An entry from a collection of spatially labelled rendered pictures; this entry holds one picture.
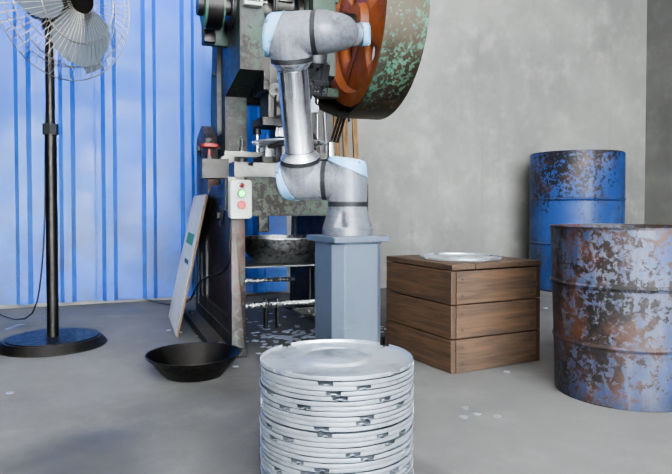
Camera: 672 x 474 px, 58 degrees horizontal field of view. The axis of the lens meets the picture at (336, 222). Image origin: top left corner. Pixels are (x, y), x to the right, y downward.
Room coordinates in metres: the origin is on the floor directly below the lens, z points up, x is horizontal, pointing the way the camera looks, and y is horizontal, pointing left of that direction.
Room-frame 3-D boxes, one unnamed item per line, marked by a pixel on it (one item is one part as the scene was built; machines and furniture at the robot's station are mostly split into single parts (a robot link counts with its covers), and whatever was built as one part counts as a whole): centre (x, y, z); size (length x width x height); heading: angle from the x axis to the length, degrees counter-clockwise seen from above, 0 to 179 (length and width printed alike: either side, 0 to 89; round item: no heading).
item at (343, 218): (1.80, -0.03, 0.50); 0.15 x 0.15 x 0.10
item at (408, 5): (2.73, -0.05, 1.33); 1.03 x 0.28 x 0.82; 21
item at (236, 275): (2.55, 0.53, 0.45); 0.92 x 0.12 x 0.90; 21
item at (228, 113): (2.65, 0.28, 0.83); 0.79 x 0.43 x 1.34; 21
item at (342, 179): (1.80, -0.03, 0.62); 0.13 x 0.12 x 0.14; 82
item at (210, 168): (2.19, 0.44, 0.62); 0.10 x 0.06 x 0.20; 111
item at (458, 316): (2.18, -0.45, 0.18); 0.40 x 0.38 x 0.35; 27
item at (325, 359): (1.15, 0.00, 0.25); 0.29 x 0.29 x 0.01
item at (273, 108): (2.48, 0.22, 1.04); 0.17 x 0.15 x 0.30; 21
